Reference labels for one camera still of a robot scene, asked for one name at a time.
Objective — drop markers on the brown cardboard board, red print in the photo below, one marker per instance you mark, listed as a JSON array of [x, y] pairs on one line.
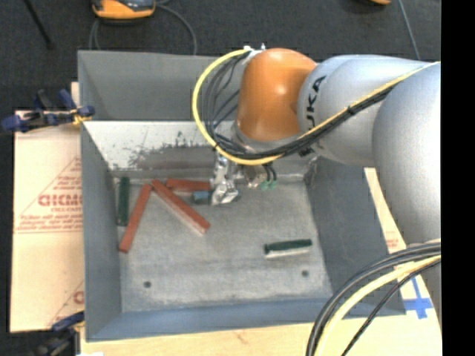
[[44, 236]]

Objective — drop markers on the grey metal bin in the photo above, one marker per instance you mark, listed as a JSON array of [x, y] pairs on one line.
[[222, 273]]

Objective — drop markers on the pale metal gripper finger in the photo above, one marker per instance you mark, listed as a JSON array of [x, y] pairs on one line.
[[221, 169], [225, 194]]

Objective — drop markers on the red-brown flat block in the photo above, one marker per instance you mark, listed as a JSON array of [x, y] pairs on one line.
[[135, 219], [185, 184], [180, 206]]

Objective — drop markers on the dark green flat block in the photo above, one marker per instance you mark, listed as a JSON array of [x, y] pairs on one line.
[[123, 200], [287, 245], [200, 197]]

